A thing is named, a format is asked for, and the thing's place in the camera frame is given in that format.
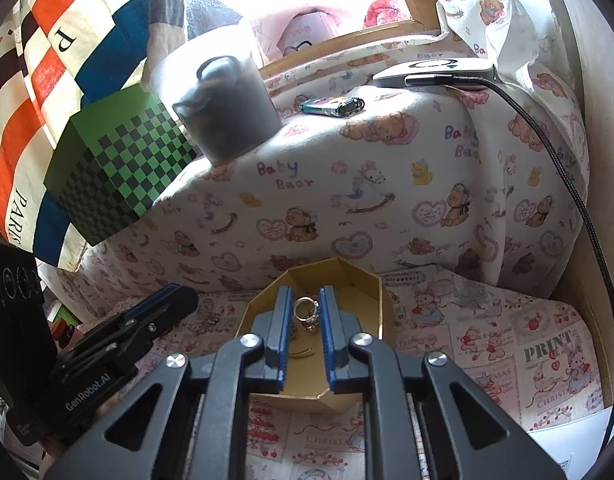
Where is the small silver jewelry piece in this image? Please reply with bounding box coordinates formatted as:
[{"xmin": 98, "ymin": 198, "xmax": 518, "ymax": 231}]
[{"xmin": 187, "ymin": 309, "xmax": 223, "ymax": 336}]

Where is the bear print cloth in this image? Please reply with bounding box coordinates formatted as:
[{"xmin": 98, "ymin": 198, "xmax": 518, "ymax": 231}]
[{"xmin": 52, "ymin": 0, "xmax": 590, "ymax": 306}]

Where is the green checkered box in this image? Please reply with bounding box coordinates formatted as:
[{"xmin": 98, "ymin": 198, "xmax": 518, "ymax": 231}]
[{"xmin": 43, "ymin": 84, "xmax": 198, "ymax": 247}]

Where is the black flat box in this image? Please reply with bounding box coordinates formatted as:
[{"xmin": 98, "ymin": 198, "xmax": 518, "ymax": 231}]
[{"xmin": 0, "ymin": 242, "xmax": 58, "ymax": 446}]

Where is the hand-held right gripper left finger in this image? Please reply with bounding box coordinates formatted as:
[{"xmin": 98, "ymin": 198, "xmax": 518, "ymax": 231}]
[{"xmin": 44, "ymin": 286, "xmax": 294, "ymax": 480}]

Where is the black braided cable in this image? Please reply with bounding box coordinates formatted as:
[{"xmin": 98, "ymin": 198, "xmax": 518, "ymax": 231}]
[{"xmin": 407, "ymin": 74, "xmax": 614, "ymax": 443}]

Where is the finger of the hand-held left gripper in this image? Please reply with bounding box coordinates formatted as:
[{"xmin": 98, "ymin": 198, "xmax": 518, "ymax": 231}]
[{"xmin": 87, "ymin": 284, "xmax": 200, "ymax": 356}]

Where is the christmas print cloth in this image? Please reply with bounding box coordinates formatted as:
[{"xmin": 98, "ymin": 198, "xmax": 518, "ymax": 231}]
[{"xmin": 52, "ymin": 265, "xmax": 613, "ymax": 480}]

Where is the teal lighter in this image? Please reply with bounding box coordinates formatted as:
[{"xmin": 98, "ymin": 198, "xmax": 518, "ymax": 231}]
[{"xmin": 299, "ymin": 97, "xmax": 365, "ymax": 117}]

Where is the white flat device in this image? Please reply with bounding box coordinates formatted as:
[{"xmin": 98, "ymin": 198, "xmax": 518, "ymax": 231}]
[{"xmin": 373, "ymin": 57, "xmax": 497, "ymax": 92}]

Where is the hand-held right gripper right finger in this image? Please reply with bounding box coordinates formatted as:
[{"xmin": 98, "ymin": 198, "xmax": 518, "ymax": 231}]
[{"xmin": 319, "ymin": 285, "xmax": 568, "ymax": 480}]

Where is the white paper sheet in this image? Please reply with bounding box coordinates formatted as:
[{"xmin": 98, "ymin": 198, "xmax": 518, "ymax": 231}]
[{"xmin": 530, "ymin": 402, "xmax": 614, "ymax": 480}]

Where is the striped printed cloth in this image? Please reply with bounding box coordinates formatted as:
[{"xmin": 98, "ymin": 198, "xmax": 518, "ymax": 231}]
[{"xmin": 0, "ymin": 0, "xmax": 188, "ymax": 271}]

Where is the silver ring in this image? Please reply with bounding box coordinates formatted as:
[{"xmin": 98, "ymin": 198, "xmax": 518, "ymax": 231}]
[{"xmin": 293, "ymin": 297, "xmax": 320, "ymax": 332}]

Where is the gold octagonal box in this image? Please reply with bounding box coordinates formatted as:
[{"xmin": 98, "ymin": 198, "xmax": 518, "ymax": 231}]
[{"xmin": 235, "ymin": 257, "xmax": 398, "ymax": 413}]

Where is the clear plastic container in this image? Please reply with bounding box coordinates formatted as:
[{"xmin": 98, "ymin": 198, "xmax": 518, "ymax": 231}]
[{"xmin": 152, "ymin": 35, "xmax": 284, "ymax": 166}]

